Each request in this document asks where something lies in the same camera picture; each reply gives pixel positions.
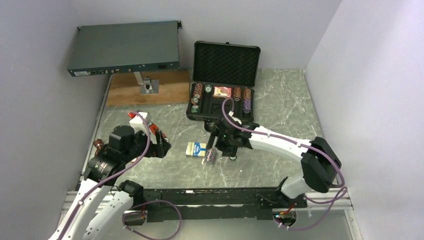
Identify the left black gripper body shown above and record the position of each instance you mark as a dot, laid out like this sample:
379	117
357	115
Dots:
155	149

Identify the black poker set case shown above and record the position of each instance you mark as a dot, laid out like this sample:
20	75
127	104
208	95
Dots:
223	65

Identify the green chip in case top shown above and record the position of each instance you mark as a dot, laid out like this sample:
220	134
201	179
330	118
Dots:
208	88

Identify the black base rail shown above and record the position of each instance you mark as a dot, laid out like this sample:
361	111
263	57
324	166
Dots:
260	203

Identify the wooden board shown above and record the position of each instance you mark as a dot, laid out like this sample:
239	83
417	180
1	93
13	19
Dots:
173	88

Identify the brown chip stack right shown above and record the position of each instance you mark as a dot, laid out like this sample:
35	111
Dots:
247	94

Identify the dark poker chip stack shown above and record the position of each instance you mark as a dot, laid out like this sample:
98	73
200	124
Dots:
210	156

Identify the blue Texas Hold'em card deck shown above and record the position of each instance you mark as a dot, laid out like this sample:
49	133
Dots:
196	149

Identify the red-handled adjustable wrench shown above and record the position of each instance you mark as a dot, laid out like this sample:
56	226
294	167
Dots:
156	130

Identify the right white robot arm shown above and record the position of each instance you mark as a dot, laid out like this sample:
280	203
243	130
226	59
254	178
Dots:
319	163

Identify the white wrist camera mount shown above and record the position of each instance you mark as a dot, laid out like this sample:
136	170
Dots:
137	123

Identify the copper pipe fitting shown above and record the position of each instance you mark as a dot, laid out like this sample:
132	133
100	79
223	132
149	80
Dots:
98	144

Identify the grey rack-mount network switch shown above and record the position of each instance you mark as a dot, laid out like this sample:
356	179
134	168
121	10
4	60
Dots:
125	48

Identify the red chip stack left column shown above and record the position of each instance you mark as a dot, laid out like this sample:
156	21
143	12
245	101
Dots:
197	93

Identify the red card deck in case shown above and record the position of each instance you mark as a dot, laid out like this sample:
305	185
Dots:
222	92

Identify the purple poker chip stack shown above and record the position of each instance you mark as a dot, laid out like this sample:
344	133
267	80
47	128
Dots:
247	106

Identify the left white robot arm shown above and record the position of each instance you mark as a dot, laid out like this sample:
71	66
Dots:
125	144

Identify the green chips in case bottom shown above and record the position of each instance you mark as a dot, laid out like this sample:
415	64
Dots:
194	108

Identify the grey metal stand bracket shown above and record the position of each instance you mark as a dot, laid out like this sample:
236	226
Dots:
148	86

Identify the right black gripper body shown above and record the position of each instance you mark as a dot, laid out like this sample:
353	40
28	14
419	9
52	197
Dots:
224	144

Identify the brown chip stack in case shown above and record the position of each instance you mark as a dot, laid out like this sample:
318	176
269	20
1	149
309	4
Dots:
237	94

